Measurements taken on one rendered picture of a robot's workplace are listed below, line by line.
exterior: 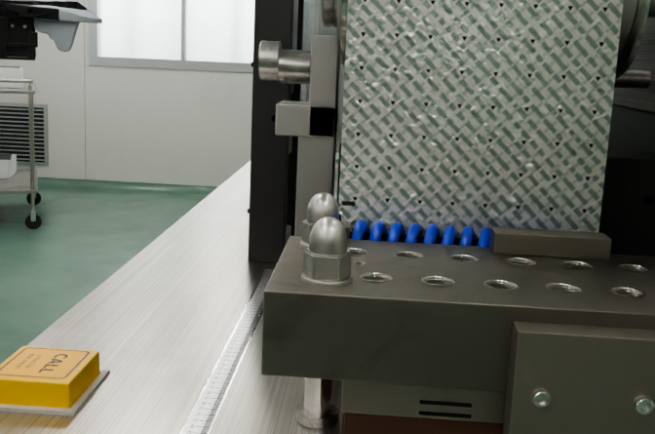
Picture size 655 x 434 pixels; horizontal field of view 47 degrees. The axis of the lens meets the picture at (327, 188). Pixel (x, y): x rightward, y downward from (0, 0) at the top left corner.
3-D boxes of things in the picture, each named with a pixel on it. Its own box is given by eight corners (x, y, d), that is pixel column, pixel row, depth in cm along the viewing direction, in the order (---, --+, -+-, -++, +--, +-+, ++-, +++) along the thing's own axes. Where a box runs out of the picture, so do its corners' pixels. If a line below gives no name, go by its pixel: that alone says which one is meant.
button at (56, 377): (22, 370, 67) (22, 343, 67) (100, 375, 67) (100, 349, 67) (-18, 406, 61) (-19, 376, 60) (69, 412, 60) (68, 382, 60)
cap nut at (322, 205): (301, 239, 65) (303, 187, 65) (344, 241, 65) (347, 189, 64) (297, 250, 62) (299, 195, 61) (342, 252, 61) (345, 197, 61)
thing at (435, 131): (336, 237, 71) (346, 34, 67) (595, 252, 69) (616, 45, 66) (336, 239, 70) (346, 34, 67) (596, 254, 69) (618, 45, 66)
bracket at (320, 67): (270, 315, 85) (279, 34, 79) (328, 319, 84) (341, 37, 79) (264, 331, 80) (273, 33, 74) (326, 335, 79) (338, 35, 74)
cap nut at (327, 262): (303, 270, 56) (305, 210, 55) (353, 273, 56) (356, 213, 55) (298, 285, 52) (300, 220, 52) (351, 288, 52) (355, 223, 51)
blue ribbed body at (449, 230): (350, 252, 70) (352, 215, 69) (587, 266, 69) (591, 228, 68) (348, 262, 67) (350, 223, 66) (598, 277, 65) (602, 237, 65)
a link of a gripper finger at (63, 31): (101, 55, 107) (41, 46, 109) (102, 12, 105) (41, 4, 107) (91, 57, 104) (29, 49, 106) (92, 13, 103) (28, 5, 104)
